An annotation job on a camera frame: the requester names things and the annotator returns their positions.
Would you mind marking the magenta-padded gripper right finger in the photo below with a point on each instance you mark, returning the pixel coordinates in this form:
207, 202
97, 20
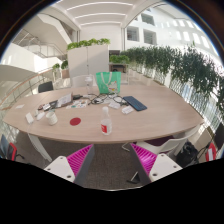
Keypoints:
163, 166

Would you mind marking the white grid-patterned mug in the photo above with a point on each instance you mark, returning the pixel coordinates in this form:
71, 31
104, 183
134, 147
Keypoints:
51, 119

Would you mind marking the ceiling light strips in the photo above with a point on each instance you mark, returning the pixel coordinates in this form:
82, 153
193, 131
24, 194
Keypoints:
100, 15

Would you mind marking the white cabinet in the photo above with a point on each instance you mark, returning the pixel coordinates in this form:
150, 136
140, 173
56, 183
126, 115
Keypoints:
87, 61

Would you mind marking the white computer mouse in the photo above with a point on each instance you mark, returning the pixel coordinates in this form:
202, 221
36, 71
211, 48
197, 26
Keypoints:
40, 116

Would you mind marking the white chair with purple seat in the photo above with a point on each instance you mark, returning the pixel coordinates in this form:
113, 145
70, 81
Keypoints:
170, 145

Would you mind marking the flat round red coaster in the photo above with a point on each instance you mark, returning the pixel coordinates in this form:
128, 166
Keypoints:
75, 121

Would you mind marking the small clear plastic packet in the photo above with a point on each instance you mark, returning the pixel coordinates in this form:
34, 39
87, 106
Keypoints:
127, 110

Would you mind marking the small dark red device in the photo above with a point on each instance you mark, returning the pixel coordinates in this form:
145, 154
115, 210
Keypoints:
40, 107

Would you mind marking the green tote bag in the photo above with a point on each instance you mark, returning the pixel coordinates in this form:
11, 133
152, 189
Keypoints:
107, 81

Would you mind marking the black power adapter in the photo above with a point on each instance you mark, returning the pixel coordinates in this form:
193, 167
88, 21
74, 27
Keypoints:
77, 97

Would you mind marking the red and black chair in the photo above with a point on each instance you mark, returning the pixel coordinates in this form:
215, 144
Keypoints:
11, 150
211, 152

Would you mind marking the small potted green plant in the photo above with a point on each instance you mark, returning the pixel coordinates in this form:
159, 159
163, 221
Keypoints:
56, 66

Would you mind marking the white power strip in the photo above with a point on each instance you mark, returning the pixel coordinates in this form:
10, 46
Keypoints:
29, 118

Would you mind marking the white rectangular packet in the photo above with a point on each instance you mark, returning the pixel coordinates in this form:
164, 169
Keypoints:
114, 105

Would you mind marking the white paper card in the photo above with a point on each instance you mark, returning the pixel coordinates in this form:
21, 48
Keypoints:
20, 106

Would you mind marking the black backpack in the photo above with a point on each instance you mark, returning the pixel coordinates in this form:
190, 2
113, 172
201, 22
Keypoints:
186, 154

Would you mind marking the clear red-labelled water bottle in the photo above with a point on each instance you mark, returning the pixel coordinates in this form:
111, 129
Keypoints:
106, 126

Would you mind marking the green plants on wooden stand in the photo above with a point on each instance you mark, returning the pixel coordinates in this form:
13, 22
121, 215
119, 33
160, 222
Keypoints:
119, 59

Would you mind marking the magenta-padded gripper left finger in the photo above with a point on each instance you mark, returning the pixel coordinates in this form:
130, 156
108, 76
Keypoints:
58, 168

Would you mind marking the dark blue flat case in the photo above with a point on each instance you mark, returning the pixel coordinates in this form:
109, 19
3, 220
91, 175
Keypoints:
135, 103

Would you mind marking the green plants atop cabinet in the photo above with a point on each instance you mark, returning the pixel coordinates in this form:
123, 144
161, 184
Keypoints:
88, 42

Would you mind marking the white chair with plain backrest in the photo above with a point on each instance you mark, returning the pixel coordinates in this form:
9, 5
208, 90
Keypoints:
78, 81

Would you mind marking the row of green hedge plants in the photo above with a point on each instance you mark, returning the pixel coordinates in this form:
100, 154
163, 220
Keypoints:
186, 70

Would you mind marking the colourful sticker sheet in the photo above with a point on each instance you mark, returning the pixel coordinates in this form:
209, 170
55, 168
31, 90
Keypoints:
77, 104

